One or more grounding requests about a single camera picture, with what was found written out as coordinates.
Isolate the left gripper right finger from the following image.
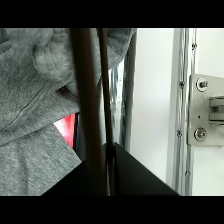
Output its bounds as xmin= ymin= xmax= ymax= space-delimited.
xmin=105 ymin=142 xmax=178 ymax=197

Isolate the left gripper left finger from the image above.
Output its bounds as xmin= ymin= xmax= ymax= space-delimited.
xmin=41 ymin=155 xmax=108 ymax=197

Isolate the brown clothes hanger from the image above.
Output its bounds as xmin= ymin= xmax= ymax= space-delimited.
xmin=69 ymin=27 xmax=117 ymax=197

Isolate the grey long-sleeved shirt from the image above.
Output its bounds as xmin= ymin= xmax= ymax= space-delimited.
xmin=0 ymin=27 xmax=138 ymax=197

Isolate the silver frame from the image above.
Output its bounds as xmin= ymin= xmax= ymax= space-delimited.
xmin=109 ymin=27 xmax=224 ymax=197

